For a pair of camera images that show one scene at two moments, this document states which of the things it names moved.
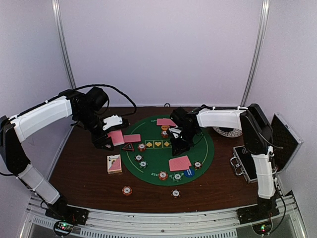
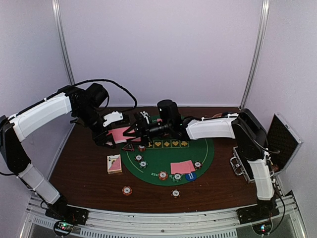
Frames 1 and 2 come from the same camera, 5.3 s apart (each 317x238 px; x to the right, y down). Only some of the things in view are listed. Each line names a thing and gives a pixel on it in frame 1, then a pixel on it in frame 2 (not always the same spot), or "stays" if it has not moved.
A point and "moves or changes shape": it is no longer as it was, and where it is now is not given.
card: [179, 163] moves or changes shape
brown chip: [197, 164] stays
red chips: [163, 175] stays
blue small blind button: [189, 173] moves or changes shape
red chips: [141, 147] stays
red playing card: [187, 163] moves or changes shape
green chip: [143, 164] stays
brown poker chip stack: [175, 193] stays
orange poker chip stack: [127, 190] stays
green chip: [177, 176] stays
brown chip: [138, 157] stays
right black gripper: [180, 148] -> [143, 131]
